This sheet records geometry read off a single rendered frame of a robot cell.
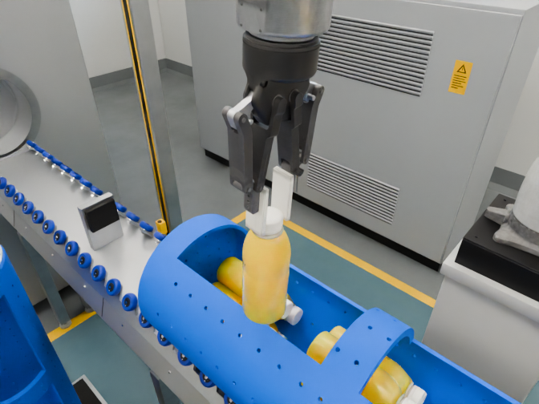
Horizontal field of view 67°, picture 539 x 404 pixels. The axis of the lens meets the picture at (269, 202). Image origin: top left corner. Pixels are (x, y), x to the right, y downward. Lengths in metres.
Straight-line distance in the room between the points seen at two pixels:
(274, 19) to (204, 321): 0.53
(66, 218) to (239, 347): 0.95
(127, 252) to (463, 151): 1.61
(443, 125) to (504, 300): 1.20
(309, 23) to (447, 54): 1.76
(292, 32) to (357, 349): 0.46
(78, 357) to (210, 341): 1.60
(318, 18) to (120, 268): 1.01
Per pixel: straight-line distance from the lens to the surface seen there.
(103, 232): 1.33
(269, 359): 0.68
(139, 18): 1.36
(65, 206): 1.58
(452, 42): 2.10
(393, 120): 2.31
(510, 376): 1.37
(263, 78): 0.40
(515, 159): 3.57
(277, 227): 0.52
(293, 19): 0.38
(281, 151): 0.49
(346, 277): 2.49
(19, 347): 1.73
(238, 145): 0.42
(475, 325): 1.30
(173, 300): 0.80
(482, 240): 1.17
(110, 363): 2.23
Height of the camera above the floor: 1.76
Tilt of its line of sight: 35 degrees down
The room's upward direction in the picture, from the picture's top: straight up
